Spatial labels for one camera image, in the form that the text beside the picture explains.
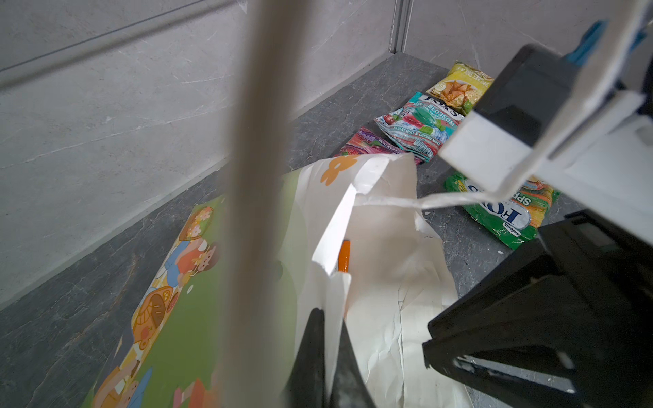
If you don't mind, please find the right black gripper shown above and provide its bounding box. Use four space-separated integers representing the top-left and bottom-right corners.
423 210 652 407

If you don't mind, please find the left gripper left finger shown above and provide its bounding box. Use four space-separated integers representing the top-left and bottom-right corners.
284 309 327 408

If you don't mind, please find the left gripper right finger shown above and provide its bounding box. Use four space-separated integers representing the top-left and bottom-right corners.
330 322 376 408

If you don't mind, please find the green snack pack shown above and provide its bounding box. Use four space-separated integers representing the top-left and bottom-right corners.
464 176 559 249

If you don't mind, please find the white floral paper bag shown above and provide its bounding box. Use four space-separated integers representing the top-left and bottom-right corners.
81 0 653 408

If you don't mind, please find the teal red snack bag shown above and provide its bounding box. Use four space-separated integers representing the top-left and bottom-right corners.
374 92 464 163

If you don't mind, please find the yellow green snack bag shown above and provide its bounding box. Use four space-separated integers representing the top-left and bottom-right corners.
427 62 494 115

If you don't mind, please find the purple snack pack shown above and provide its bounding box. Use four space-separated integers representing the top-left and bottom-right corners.
337 127 405 156

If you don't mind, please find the orange snack pack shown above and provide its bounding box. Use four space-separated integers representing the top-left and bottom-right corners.
338 240 351 273

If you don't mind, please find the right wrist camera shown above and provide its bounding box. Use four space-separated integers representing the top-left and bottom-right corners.
423 16 652 240

